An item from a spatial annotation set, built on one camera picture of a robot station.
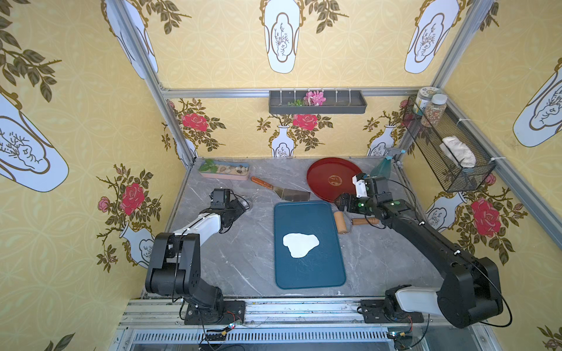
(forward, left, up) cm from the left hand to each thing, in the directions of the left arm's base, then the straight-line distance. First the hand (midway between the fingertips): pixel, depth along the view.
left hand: (231, 209), depth 96 cm
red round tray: (+20, -47, -4) cm, 51 cm away
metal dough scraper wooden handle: (+11, -26, -5) cm, 29 cm away
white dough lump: (-15, -29, -4) cm, 33 cm away
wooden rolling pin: (-8, -47, -1) cm, 48 cm away
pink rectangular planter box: (+26, +15, -2) cm, 30 cm away
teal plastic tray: (-25, -37, -3) cm, 45 cm away
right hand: (-3, -49, +11) cm, 50 cm away
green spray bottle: (+17, -71, +5) cm, 73 cm away
